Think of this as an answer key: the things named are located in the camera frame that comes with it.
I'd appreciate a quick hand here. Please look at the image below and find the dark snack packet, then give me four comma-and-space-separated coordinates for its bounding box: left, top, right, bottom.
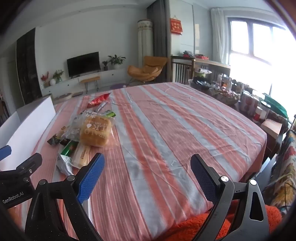
47, 126, 70, 146

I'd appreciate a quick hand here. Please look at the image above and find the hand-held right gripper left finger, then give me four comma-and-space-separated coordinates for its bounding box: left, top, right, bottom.
24, 152, 105, 241

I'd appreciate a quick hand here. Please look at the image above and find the striped pink grey bed sheet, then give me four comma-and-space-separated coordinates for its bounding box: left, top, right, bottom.
9, 82, 267, 241

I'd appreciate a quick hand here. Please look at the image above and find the large potted green plant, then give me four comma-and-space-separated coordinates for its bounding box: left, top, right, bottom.
108, 54, 126, 69

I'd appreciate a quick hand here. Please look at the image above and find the green plant in glass vase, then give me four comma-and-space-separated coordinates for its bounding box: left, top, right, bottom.
53, 70, 64, 84

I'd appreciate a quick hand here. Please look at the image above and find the grey curtain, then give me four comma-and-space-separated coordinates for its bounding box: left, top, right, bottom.
147, 0, 171, 82

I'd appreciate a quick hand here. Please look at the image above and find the wooden stool with metal legs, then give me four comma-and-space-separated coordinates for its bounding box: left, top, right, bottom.
80, 76, 101, 93

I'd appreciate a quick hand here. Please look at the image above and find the floral patterned cloth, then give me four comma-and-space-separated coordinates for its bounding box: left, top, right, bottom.
264, 130, 296, 209

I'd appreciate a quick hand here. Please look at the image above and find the green cloth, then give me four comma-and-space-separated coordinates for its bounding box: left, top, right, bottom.
264, 93, 289, 118

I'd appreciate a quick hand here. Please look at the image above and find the red flower arrangement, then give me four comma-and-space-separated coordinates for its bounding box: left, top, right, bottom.
40, 71, 50, 87

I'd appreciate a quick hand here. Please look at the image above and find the black television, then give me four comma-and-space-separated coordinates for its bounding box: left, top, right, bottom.
67, 52, 101, 77

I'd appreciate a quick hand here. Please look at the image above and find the green foil packet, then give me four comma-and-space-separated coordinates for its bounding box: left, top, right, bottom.
60, 140, 80, 156

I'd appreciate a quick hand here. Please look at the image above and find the bread loaf in clear bag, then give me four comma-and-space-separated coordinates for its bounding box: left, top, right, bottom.
69, 113, 115, 147

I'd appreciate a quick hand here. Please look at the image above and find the pale yellow cake packet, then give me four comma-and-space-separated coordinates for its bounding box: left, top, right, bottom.
72, 142, 93, 168

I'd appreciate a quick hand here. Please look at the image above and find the red snack packet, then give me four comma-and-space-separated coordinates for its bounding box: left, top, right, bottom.
87, 92, 112, 108

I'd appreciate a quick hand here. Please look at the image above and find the orange lounge chair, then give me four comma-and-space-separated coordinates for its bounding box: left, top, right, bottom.
128, 56, 168, 85

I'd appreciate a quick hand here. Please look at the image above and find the white TV cabinet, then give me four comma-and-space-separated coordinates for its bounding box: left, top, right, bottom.
42, 69, 129, 93

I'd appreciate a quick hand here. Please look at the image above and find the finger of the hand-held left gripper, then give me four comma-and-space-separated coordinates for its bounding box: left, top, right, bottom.
0, 145, 12, 161
14, 153, 43, 183

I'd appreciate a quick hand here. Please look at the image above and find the white sheer curtain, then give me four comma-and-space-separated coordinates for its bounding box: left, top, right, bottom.
210, 7, 229, 64

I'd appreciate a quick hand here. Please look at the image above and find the standing air conditioner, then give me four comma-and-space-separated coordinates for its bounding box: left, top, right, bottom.
137, 20, 153, 67

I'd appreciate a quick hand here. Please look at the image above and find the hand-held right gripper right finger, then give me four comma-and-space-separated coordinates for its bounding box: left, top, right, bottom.
190, 153, 270, 241

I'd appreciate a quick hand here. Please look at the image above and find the silver foil packet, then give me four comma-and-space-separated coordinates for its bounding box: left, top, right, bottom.
56, 154, 74, 175

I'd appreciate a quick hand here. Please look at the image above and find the red wall hanging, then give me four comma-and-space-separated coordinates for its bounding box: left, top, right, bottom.
170, 16, 183, 35

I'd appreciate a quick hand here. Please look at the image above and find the brown box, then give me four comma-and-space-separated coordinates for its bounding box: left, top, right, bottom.
260, 119, 284, 139

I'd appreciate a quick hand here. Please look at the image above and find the white bed board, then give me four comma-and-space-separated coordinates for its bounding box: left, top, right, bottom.
0, 95, 56, 172

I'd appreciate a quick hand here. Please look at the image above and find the orange fleece blanket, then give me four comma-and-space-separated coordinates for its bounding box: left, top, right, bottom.
171, 199, 282, 241

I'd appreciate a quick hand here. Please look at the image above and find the window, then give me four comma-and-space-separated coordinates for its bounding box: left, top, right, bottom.
228, 17, 296, 116

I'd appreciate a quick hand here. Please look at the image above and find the wooden slatted cabinet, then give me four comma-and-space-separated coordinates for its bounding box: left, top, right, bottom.
171, 56, 232, 85

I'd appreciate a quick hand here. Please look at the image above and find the cluster of jars and boxes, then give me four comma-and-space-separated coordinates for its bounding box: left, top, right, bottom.
188, 74, 289, 126

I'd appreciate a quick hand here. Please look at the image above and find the dark display cabinet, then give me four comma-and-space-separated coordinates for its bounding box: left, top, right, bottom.
16, 28, 43, 105

